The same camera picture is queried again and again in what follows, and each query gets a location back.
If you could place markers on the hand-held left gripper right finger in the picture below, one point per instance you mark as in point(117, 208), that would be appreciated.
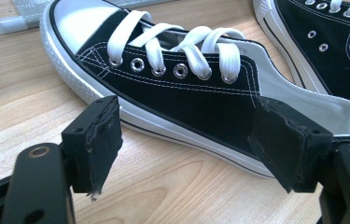
point(287, 146)

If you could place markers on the black white canvas sneaker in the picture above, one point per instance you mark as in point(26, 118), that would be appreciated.
point(334, 71)
point(194, 102)

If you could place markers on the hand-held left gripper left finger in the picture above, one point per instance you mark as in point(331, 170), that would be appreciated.
point(96, 146)

